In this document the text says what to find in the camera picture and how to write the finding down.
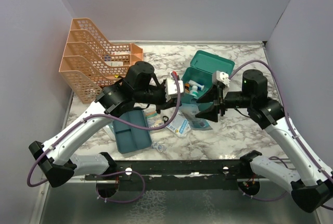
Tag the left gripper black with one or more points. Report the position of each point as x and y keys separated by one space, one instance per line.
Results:
x=171 y=103

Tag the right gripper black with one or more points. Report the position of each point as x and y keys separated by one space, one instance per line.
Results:
x=212 y=96

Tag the small bottle blue cap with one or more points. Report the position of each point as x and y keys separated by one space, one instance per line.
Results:
x=200 y=86

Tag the white bottle green label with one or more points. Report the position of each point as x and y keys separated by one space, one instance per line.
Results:
x=194 y=91

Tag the clear blue swab bag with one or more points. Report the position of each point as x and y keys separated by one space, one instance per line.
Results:
x=189 y=111

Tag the green medicine box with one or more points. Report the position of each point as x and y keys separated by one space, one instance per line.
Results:
x=201 y=69

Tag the brown iodine bottle orange cap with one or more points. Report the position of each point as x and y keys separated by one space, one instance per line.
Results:
x=187 y=88

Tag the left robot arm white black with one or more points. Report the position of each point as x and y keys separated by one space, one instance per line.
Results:
x=56 y=157

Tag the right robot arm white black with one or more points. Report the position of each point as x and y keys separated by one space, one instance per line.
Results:
x=310 y=185

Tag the green orange bandage box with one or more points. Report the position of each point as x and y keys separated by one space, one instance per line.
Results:
x=153 y=119

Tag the white blue gauze pack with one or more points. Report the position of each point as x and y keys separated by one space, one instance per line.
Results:
x=179 y=126

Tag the clear small plastic packet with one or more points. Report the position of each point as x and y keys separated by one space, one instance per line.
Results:
x=158 y=147

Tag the teal divided tray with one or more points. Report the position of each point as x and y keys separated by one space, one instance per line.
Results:
x=129 y=139

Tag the mask packet under tray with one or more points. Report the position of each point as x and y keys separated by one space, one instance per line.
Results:
x=109 y=131

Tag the orange plastic file organizer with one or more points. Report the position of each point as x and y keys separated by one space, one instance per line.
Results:
x=90 y=62

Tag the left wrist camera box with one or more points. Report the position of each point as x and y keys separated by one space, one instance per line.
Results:
x=171 y=90

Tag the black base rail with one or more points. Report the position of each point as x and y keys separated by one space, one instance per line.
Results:
x=172 y=175

